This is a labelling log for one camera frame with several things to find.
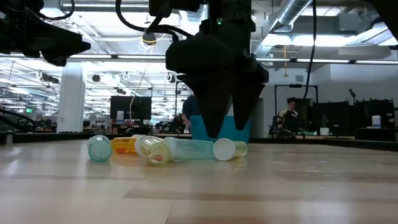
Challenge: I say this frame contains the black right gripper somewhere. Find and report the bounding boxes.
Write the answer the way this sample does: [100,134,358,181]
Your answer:
[165,30,270,139]

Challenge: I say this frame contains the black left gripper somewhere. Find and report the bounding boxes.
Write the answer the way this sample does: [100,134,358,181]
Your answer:
[0,6,91,67]

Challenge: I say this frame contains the blue plastic basket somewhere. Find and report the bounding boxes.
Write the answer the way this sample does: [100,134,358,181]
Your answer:
[190,115,251,144]

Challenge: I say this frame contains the pale teal pill bottle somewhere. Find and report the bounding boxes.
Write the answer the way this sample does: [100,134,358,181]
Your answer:
[163,136,216,162]

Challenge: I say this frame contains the yellow pill bottle red pills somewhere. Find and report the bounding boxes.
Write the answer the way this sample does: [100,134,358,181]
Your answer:
[138,136,171,167]

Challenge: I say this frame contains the orange pill bottle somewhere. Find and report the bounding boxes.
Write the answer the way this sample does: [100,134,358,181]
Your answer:
[111,135,147,156]

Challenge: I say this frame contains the person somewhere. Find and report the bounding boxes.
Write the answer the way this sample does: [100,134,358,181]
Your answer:
[181,95,201,131]
[276,96,304,138]

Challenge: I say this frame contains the black office chair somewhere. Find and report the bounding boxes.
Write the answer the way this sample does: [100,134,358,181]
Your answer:
[267,122,296,139]

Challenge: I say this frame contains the black monitor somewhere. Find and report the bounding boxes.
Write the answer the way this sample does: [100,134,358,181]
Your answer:
[109,95,152,121]

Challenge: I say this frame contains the black desk screen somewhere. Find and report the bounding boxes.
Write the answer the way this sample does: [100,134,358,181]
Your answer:
[354,99,396,129]
[312,101,351,129]

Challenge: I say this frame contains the black left wrist camera cable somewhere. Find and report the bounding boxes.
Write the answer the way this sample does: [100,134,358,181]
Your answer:
[39,0,76,21]

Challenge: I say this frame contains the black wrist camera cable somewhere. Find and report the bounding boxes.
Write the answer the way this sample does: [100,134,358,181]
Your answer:
[114,0,195,43]
[39,0,76,21]

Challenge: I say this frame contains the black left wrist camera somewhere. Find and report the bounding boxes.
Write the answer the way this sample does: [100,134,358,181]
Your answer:
[0,0,44,12]

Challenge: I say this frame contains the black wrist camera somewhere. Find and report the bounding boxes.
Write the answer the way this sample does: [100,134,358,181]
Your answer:
[148,0,201,18]
[0,0,44,12]

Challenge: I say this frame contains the black background rig frame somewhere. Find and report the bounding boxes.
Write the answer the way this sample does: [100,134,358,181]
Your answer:
[274,83,318,131]

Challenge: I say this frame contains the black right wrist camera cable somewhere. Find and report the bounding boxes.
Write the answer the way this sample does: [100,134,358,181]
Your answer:
[114,0,195,43]

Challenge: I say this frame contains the black aluminium rig frame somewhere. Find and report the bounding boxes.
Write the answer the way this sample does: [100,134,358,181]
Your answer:
[0,132,398,152]

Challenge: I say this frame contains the black ceiling camera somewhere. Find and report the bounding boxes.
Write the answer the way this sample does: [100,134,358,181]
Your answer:
[141,29,158,46]

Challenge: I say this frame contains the silver spiral air duct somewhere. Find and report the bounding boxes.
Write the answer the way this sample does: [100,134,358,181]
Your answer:
[254,0,313,57]

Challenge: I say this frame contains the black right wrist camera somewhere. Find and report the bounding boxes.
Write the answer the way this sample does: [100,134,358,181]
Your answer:
[148,0,201,18]

